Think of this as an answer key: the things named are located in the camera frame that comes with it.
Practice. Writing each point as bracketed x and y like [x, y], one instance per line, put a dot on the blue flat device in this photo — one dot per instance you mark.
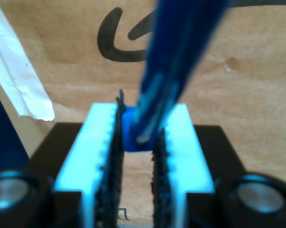
[5, 142]

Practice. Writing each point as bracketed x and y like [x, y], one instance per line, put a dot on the brown paper mailer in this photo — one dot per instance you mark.
[228, 118]

